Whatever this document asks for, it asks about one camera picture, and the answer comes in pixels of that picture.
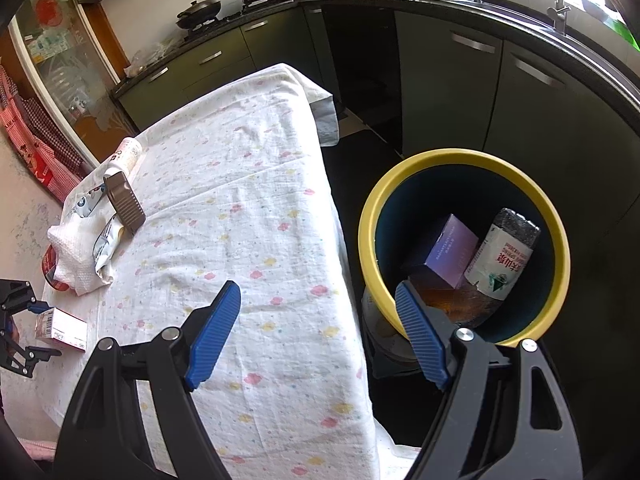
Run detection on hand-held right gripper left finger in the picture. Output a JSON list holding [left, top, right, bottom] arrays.
[[54, 280, 242, 480]]

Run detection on pale bowl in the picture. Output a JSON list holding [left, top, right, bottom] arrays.
[[582, 0, 618, 19]]

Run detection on dark red checked apron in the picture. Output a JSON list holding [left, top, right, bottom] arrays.
[[20, 97, 101, 181]]

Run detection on white paper towel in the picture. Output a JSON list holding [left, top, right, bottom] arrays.
[[47, 212, 116, 297]]

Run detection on black kitchen countertop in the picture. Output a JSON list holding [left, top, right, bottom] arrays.
[[111, 0, 640, 136]]

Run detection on brown ribbed container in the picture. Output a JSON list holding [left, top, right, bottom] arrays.
[[102, 171, 147, 237]]

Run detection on purple cardboard box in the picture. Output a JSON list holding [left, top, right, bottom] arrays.
[[400, 213, 480, 291]]

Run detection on black lidded wok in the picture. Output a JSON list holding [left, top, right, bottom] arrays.
[[175, 0, 222, 30]]

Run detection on yellow rimmed dark trash bin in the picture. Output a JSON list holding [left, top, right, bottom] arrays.
[[357, 148, 572, 348]]

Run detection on table with floral cloth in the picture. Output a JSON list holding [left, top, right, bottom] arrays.
[[42, 62, 426, 480]]

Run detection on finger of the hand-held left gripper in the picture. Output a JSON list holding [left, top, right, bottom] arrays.
[[0, 279, 49, 322], [0, 331, 64, 377]]

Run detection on round stool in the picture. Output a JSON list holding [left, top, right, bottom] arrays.
[[361, 286, 423, 377]]

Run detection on clear plastic water bottle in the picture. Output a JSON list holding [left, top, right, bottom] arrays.
[[463, 207, 542, 302]]

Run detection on small white bottle red label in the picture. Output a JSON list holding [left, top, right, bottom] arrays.
[[107, 138, 143, 173]]

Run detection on red soda can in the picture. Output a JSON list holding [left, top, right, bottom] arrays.
[[42, 245, 71, 292]]

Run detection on red plaid printed apron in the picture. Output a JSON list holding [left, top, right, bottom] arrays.
[[0, 67, 58, 202]]

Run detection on red white milk carton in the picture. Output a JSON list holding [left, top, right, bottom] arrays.
[[35, 307, 90, 354]]

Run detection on person's pink clothing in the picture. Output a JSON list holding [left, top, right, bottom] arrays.
[[20, 439, 56, 461]]

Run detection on black gas stove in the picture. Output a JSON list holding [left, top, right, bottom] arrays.
[[180, 0, 296, 37]]

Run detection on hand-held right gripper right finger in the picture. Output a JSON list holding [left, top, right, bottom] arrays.
[[395, 280, 585, 480]]

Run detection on green lower kitchen cabinets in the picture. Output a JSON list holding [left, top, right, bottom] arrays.
[[115, 0, 640, 281]]

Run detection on grey plastic sheet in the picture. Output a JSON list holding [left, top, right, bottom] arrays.
[[310, 95, 342, 147]]

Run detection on clear plastic bags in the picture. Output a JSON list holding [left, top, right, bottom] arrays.
[[124, 40, 176, 78]]

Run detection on green plastic item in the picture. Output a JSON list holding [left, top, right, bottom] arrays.
[[607, 15, 640, 52]]

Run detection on frosted glass sliding door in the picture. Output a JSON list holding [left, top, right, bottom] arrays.
[[7, 0, 140, 166]]

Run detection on silver wrapper packet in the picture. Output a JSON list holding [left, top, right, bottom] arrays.
[[92, 212, 129, 272]]

